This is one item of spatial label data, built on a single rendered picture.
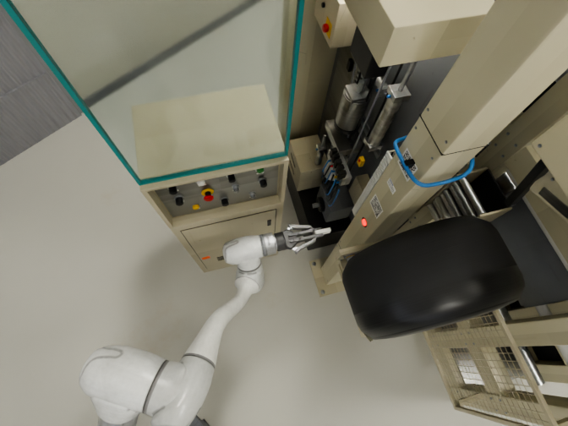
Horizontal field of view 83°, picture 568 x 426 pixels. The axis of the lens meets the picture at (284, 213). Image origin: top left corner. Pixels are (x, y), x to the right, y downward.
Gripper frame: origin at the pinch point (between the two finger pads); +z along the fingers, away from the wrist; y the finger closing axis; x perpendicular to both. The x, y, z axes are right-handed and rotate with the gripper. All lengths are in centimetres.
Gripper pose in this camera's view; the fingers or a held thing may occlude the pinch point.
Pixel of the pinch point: (322, 232)
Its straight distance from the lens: 134.2
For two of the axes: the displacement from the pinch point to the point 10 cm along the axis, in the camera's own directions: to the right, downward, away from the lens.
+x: -0.6, 4.0, 9.1
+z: 9.7, -2.1, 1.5
